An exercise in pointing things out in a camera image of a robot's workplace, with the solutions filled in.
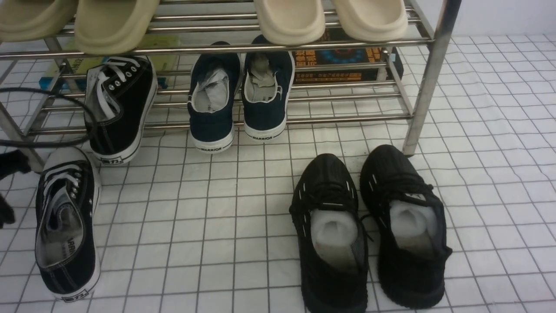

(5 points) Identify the navy sneaker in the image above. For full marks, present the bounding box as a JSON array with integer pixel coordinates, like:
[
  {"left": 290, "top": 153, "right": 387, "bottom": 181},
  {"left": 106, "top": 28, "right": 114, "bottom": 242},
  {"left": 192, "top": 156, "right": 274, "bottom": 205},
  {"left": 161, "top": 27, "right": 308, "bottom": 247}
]
[
  {"left": 187, "top": 52, "right": 244, "bottom": 154},
  {"left": 241, "top": 51, "right": 295, "bottom": 141}
]

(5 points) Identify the black orange book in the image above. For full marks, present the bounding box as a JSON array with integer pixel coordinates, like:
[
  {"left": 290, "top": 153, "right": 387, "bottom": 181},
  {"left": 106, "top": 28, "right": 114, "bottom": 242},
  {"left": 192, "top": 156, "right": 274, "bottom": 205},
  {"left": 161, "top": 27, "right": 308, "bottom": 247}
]
[{"left": 292, "top": 47, "right": 383, "bottom": 85}]

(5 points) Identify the navy sneaker right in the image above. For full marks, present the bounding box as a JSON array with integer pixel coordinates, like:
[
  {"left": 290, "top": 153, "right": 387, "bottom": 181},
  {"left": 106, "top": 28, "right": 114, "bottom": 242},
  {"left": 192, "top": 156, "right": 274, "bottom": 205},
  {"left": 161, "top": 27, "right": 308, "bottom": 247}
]
[{"left": 241, "top": 51, "right": 295, "bottom": 141}]

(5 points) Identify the silver metal shoe rack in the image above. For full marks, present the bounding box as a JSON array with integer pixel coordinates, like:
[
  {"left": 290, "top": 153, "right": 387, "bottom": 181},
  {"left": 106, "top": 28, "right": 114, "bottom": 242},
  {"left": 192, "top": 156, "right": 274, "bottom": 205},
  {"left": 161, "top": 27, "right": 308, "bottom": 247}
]
[{"left": 1, "top": 0, "right": 461, "bottom": 173}]

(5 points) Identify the black canvas sneaker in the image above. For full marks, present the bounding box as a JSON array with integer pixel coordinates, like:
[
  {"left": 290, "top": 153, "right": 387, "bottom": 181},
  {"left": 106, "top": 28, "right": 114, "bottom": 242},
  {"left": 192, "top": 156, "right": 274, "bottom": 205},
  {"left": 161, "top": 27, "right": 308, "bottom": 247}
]
[
  {"left": 34, "top": 147, "right": 102, "bottom": 303},
  {"left": 85, "top": 56, "right": 158, "bottom": 166}
]

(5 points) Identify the black knit sneaker left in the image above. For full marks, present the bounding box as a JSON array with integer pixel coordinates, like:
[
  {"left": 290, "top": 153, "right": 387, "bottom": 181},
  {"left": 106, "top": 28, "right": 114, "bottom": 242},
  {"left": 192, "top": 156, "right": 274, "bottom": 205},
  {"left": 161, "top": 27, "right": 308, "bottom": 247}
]
[{"left": 289, "top": 154, "right": 369, "bottom": 313}]

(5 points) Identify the cream foam slipper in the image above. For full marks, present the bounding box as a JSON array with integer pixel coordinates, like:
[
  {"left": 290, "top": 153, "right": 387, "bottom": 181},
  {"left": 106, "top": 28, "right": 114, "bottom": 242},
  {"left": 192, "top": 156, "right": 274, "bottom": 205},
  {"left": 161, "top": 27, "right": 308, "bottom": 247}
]
[
  {"left": 332, "top": 0, "right": 408, "bottom": 42},
  {"left": 253, "top": 0, "right": 325, "bottom": 46}
]

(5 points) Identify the olive foam slipper far left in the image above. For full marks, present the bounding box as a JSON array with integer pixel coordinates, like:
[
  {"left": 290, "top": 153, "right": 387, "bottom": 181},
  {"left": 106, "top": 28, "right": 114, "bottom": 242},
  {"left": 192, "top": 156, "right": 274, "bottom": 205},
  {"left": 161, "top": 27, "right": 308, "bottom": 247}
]
[{"left": 0, "top": 0, "right": 78, "bottom": 42}]

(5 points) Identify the black knit sneaker right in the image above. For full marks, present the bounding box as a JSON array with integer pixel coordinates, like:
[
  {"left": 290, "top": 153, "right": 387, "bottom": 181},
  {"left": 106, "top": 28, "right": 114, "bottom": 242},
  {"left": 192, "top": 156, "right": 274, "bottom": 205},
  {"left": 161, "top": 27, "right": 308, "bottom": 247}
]
[{"left": 360, "top": 144, "right": 452, "bottom": 310}]

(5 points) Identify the olive foam slipper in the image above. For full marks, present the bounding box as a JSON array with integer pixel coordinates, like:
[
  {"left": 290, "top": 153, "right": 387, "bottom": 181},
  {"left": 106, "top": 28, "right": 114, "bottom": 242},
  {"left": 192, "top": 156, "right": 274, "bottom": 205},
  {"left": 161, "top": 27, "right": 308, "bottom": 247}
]
[
  {"left": 0, "top": 0, "right": 78, "bottom": 42},
  {"left": 74, "top": 0, "right": 160, "bottom": 55}
]

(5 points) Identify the cream foam slipper right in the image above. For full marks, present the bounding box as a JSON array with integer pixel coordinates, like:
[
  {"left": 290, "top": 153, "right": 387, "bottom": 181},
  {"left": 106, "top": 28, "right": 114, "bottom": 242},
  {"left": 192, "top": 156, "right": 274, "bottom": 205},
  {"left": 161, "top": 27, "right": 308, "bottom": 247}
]
[{"left": 332, "top": 0, "right": 408, "bottom": 42}]

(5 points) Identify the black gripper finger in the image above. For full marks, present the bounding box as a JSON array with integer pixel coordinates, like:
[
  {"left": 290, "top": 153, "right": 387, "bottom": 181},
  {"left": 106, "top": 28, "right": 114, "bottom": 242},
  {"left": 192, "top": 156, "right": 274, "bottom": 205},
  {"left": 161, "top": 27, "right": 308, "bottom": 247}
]
[
  {"left": 0, "top": 195, "right": 16, "bottom": 229},
  {"left": 0, "top": 150, "right": 31, "bottom": 180}
]

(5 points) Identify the black knit sneaker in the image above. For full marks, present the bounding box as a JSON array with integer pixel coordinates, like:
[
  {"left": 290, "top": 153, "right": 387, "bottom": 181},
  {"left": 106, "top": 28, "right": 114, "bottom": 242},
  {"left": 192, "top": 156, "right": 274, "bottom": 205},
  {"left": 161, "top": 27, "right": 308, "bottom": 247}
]
[
  {"left": 289, "top": 154, "right": 369, "bottom": 313},
  {"left": 360, "top": 144, "right": 452, "bottom": 310}
]

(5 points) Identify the white grid floor cloth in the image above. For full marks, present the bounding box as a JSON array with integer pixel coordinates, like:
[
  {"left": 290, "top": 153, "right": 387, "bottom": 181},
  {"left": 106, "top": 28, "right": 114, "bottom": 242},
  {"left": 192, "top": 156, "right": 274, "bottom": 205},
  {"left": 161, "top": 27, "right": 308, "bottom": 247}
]
[{"left": 1, "top": 34, "right": 556, "bottom": 313}]

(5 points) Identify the navy sneaker left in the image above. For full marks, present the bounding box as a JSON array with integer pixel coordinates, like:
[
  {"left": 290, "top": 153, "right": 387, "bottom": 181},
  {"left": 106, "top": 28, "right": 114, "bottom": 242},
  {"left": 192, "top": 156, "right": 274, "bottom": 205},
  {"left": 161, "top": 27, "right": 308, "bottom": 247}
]
[{"left": 187, "top": 52, "right": 244, "bottom": 154}]

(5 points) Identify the black cable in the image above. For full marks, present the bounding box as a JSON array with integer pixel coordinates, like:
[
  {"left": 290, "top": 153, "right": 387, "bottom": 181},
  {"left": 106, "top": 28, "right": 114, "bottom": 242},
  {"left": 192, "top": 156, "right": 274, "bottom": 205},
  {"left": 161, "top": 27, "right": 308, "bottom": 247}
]
[{"left": 0, "top": 87, "right": 98, "bottom": 148}]

